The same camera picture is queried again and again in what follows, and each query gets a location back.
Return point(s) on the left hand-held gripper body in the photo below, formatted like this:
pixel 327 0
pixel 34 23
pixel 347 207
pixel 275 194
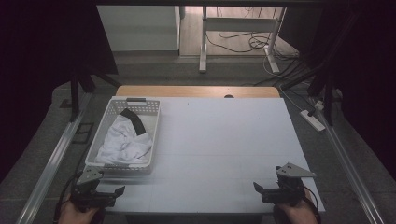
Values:
pixel 90 175

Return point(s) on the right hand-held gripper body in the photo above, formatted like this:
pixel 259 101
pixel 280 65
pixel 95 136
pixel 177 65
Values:
pixel 292 171

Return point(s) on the white underpants with black waistband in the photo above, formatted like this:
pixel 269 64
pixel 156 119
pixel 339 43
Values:
pixel 124 146

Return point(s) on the white perforated plastic basket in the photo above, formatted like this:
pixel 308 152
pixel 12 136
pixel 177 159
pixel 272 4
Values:
pixel 140 105

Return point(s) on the person's left hand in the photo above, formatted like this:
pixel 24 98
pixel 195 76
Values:
pixel 74 216

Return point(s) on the person's right hand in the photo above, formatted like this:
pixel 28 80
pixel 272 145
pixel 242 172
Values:
pixel 295 214

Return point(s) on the white power strip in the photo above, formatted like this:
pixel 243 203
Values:
pixel 313 121

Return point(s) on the white plug adapter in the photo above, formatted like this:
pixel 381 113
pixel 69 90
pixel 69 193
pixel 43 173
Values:
pixel 319 105

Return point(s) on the black metal stand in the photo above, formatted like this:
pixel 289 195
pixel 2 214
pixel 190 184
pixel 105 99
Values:
pixel 74 96
pixel 328 99

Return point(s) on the dark curtain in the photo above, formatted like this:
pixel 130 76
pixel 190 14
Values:
pixel 367 77
pixel 37 46

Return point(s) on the white cabinet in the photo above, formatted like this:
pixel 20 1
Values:
pixel 140 28

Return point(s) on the aluminium rail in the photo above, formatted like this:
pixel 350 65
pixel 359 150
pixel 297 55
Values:
pixel 53 161
pixel 348 174

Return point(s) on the black floor bracket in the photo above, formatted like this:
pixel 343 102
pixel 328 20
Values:
pixel 83 133

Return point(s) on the white metal desk frame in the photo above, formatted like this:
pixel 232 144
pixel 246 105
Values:
pixel 236 24

